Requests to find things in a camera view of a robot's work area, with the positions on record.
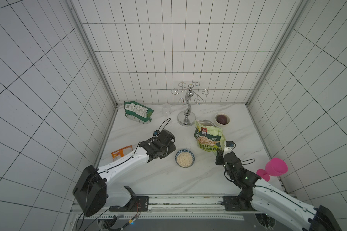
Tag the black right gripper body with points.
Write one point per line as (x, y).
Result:
(222, 159)

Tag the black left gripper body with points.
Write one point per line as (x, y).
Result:
(166, 150)

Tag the green oats bag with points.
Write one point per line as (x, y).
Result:
(208, 136)

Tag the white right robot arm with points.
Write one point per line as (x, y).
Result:
(258, 195)

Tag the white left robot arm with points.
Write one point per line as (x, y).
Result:
(95, 187)

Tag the blue patterned breakfast bowl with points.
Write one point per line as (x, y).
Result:
(184, 158)

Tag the cream bowl with purple food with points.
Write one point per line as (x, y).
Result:
(222, 120)

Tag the chrome cup holder stand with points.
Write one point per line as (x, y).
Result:
(187, 118)

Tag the clear glass cup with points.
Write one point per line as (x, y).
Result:
(166, 109)

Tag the green white snack bag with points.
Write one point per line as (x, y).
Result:
(138, 112)

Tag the orange snack packet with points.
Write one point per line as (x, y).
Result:
(121, 152)

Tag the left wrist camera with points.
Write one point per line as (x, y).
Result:
(156, 133)

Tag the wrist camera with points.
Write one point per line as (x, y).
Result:
(229, 146)
(156, 133)

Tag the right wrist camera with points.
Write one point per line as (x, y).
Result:
(229, 146)

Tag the aluminium mounting rail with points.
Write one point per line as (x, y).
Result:
(164, 206)

